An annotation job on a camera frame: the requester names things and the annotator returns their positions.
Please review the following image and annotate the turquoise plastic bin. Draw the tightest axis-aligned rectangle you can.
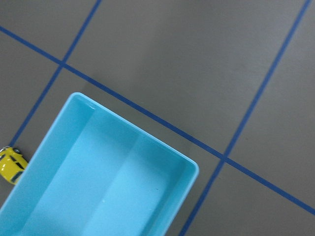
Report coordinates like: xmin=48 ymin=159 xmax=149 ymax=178
xmin=0 ymin=92 xmax=199 ymax=236

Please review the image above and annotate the yellow beetle toy car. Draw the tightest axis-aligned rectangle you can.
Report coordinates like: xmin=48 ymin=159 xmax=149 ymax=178
xmin=0 ymin=146 xmax=28 ymax=185

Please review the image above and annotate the blue tape line lengthwise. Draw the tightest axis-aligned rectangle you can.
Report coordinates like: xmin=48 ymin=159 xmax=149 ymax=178
xmin=6 ymin=0 xmax=102 ymax=146

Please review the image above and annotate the blue tape line crosswise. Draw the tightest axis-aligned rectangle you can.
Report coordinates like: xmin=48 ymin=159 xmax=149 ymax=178
xmin=0 ymin=26 xmax=315 ymax=216

